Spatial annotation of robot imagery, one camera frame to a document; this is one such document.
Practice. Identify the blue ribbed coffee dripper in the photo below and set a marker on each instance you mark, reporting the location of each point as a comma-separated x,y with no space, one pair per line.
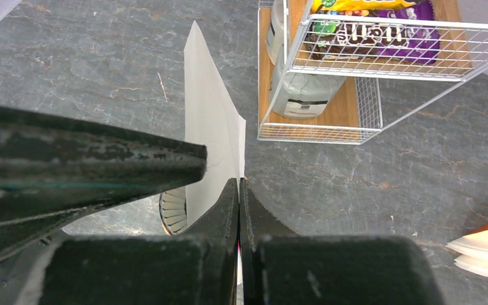
173,211

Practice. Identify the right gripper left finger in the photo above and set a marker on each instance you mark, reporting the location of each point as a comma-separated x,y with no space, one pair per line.
198,266

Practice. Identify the yellow M&M candy bag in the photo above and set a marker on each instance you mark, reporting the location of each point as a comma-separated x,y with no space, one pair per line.
335,39

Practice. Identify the white wire shelf rack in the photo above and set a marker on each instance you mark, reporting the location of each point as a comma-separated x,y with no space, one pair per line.
354,115

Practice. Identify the white canister lower shelf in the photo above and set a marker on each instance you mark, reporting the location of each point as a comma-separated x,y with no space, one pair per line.
277,31

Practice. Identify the grey canister lower shelf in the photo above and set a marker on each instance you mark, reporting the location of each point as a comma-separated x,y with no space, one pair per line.
300,95

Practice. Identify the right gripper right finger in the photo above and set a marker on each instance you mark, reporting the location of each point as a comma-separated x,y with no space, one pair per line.
283,267

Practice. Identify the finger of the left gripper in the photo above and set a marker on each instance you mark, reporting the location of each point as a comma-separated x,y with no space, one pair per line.
54,170

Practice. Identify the single white paper filter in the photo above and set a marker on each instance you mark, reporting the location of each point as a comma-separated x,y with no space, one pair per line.
211,120

